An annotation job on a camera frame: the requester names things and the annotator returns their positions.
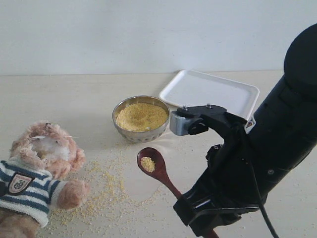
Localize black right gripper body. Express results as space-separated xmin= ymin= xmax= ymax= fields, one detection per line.
xmin=173 ymin=138 xmax=270 ymax=237

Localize dark red wooden spoon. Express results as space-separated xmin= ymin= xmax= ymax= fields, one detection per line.
xmin=137 ymin=147 xmax=221 ymax=238

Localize plush bear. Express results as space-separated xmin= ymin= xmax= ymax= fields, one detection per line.
xmin=0 ymin=120 xmax=90 ymax=238

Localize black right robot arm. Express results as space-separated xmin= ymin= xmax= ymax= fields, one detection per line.
xmin=170 ymin=25 xmax=317 ymax=237

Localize white rectangular tray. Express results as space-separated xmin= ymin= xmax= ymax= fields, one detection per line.
xmin=158 ymin=70 xmax=260 ymax=119

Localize steel bowl of millet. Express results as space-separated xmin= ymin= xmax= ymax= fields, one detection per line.
xmin=112 ymin=95 xmax=170 ymax=143

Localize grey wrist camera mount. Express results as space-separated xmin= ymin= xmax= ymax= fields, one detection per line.
xmin=169 ymin=104 xmax=247 ymax=141

